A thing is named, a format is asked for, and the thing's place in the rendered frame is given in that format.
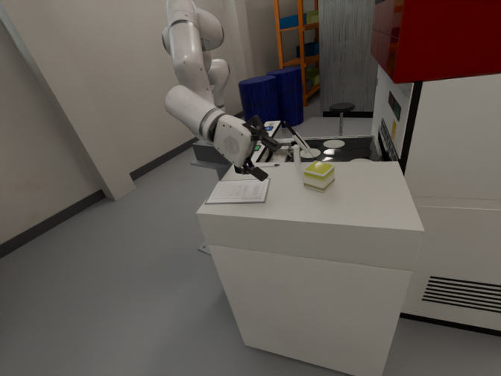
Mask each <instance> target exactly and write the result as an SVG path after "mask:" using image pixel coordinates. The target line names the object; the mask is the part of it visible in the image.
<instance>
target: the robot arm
mask: <svg viewBox="0 0 501 376"><path fill-rule="evenodd" d="M166 15H167V24H168V26H167V27H166V28H165V29H164V30H163V34H162V40H163V45H164V48H165V50H166V51H167V52H168V54H169V55H170V56H171V61H172V66H173V69H174V73H175V75H176V76H177V79H178V81H179V83H180V85H178V86H176V87H173V88H172V89H171V90H170V91H169V92H168V94H167V96H166V99H165V108H166V111H167V112H168V113H169V114H171V115H172V116H173V117H174V118H176V119H177V120H179V121H180V122H182V123H183V124H184V125H185V126H186V127H187V128H188V129H189V130H190V131H191V132H192V133H193V134H194V135H195V137H197V138H198V139H199V140H202V141H206V143H208V144H213V146H214V147H215V148H216V149H217V150H218V152H219V153H221V154H222V155H223V156H224V157H225V158H226V159H228V160H229V161H230V162H231V163H232V164H233V165H234V169H235V172H236V173H237V174H243V175H246V174H247V175H249V174H251V175H253V176H254V177H255V178H257V179H258V180H260V181H264V180H265V179H266V178H267V177H268V174H267V173H266V172H264V171H263V170H261V169H260V168H259V167H256V168H255V167H254V165H253V163H252V161H251V158H252V156H253V153H254V150H255V148H256V144H257V142H258V141H259V140H261V143H262V144H263V145H264V146H265V147H267V148H269V149H270V150H272V151H273V152H276V151H278V150H279V149H281V148H282V145H281V144H279V143H278V141H276V140H275V139H273V138H272V137H270V136H269V134H268V132H267V131H266V129H265V126H264V124H262V122H261V120H260V118H259V117H258V116H257V115H255V116H253V117H252V118H250V119H249V120H248V121H246V122H245V121H243V120H241V119H238V118H236V117H234V116H231V115H227V114H226V110H225V106H224V99H223V93H224V88H225V86H226V84H227V82H228V79H229V77H230V67H229V65H228V64H227V62H226V61H225V60H222V59H214V60H212V56H211V53H210V50H213V49H216V48H218V47H219V46H220V45H221V44H222V43H223V41H224V30H223V27H222V25H221V23H220V22H219V21H218V20H217V19H216V18H215V17H214V16H213V15H212V14H211V13H209V12H207V11H205V10H202V9H200V8H197V7H196V6H195V4H194V2H193V1H192V0H168V1H167V4H166ZM210 85H215V87H214V89H213V90H211V87H210ZM252 124H255V126H256V128H255V127H254V126H252ZM247 164H248V165H249V167H248V165H247ZM242 167H243V168H242Z"/></svg>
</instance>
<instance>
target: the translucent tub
mask: <svg viewBox="0 0 501 376"><path fill-rule="evenodd" d="M334 169H335V165H333V164H330V163H324V162H320V161H317V160H315V161H314V162H312V163H311V164H309V165H308V166H307V167H306V168H305V169H303V172H304V183H303V185H304V186H305V187H306V188H310V189H313V190H316V191H319V192H325V191H326V190H327V189H328V188H329V187H330V186H331V185H332V184H333V183H334V181H335V178H334Z"/></svg>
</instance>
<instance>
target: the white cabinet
mask: <svg viewBox="0 0 501 376"><path fill-rule="evenodd" d="M208 247H209V251H210V253H211V255H212V258H213V261H214V264H215V267H216V269H217V271H218V275H219V277H220V279H221V282H222V285H223V287H224V291H225V293H226V296H227V299H228V301H229V303H230V307H231V309H232V311H233V315H234V317H235V320H236V323H237V325H238V328H239V331H240V334H241V335H242V339H243V341H244V344H245V345H247V346H250V347H253V348H257V349H260V350H263V351H268V352H271V353H274V354H279V355H281V356H284V357H289V358H292V359H295V360H299V361H303V362H306V363H311V364H313V365H317V366H321V367H324V368H327V369H332V370H335V371H337V372H343V373H345V374H349V375H353V376H382V373H383V370H384V367H385V362H386V360H387V357H388V352H389V350H390V347H391V342H392V339H393V337H394V332H395V329H396V326H397V322H398V319H399V317H400V312H401V309H402V306H403V302H404V299H405V296H406V292H407V289H408V286H409V281H410V279H411V276H412V271H409V270H403V269H392V268H386V267H380V266H369V265H362V264H357V263H346V262H339V261H334V260H322V259H316V258H311V257H299V256H293V255H287V254H276V253H270V252H264V251H253V250H247V249H241V248H230V247H224V246H218V245H208Z"/></svg>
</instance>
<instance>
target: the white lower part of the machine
mask: <svg viewBox="0 0 501 376"><path fill-rule="evenodd" d="M412 200H413V202H414V204H415V207H416V210H417V213H418V215H419V217H420V221H421V223H422V225H423V229H424V234H423V239H422V241H421V244H420V248H419V252H418V254H417V259H416V261H415V266H414V268H413V271H412V276H411V279H410V281H409V286H408V289H407V292H406V296H405V299H404V302H403V306H402V309H401V312H400V317H399V318H403V319H411V320H415V321H419V322H426V323H430V324H434V325H442V326H446V327H450V328H458V329H462V330H469V331H473V332H477V333H485V334H489V335H493V336H501V200H494V199H473V198H433V197H412Z"/></svg>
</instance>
